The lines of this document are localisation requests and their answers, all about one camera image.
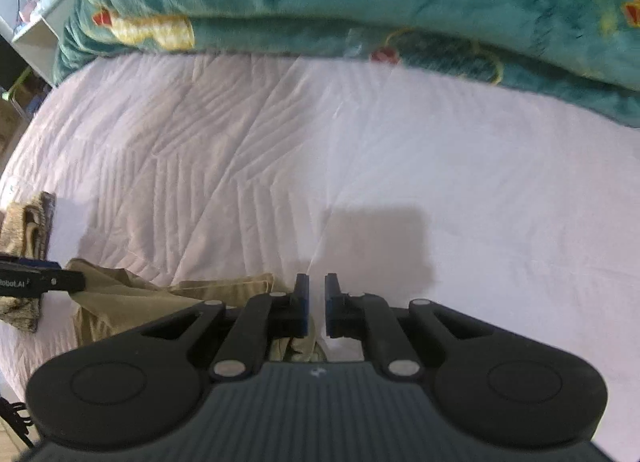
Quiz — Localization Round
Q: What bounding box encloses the white side shelf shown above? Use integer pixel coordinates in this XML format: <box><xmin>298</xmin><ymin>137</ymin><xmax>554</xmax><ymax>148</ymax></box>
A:
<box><xmin>11</xmin><ymin>0</ymin><xmax>76</xmax><ymax>86</ymax></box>

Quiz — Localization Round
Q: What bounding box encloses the tan khaki t-shirt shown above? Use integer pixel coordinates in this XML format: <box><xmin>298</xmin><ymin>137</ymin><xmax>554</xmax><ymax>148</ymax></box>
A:
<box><xmin>64</xmin><ymin>257</ymin><xmax>327</xmax><ymax>362</ymax></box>

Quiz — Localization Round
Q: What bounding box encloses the pink quilted bed sheet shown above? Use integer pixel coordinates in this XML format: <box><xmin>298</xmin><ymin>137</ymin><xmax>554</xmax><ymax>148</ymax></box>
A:
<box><xmin>1</xmin><ymin>54</ymin><xmax>639</xmax><ymax>461</ymax></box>

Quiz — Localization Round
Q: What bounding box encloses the green plush bear blanket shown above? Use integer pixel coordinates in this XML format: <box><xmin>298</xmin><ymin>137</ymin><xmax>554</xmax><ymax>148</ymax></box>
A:
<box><xmin>53</xmin><ymin>0</ymin><xmax>639</xmax><ymax>127</ymax></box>

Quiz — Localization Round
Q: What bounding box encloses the folded speckled brown garment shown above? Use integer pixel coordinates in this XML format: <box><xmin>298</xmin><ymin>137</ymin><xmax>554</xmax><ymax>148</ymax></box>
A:
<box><xmin>1</xmin><ymin>191</ymin><xmax>56</xmax><ymax>333</ymax></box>

